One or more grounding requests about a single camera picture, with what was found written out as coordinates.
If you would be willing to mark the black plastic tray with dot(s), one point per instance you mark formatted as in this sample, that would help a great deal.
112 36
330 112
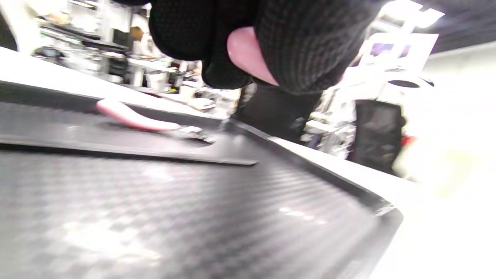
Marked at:
193 217

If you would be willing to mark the black office chair grey armrests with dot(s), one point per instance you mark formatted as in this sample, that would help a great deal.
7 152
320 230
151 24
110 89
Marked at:
378 135

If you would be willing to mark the black chopstick utensil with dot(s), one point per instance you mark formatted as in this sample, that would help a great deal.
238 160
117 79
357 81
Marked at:
116 153
116 145

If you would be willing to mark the person's left hand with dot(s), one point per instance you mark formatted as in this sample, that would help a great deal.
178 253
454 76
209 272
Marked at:
310 42

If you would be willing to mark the black mesh office chair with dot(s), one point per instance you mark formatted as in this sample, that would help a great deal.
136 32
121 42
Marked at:
275 112

